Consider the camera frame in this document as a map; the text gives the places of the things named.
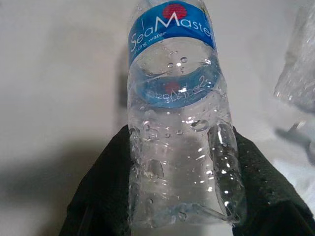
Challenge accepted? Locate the clear SeaMaster water bottle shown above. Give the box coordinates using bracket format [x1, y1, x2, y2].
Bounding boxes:
[126, 0, 247, 226]

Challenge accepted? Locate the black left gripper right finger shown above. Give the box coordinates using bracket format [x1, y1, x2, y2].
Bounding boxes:
[232, 126, 315, 236]

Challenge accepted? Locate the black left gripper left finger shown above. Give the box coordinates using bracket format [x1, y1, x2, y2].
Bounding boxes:
[58, 124, 132, 236]

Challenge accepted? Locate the crumpled clear plastic wrapper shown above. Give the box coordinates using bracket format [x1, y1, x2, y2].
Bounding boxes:
[273, 0, 315, 114]

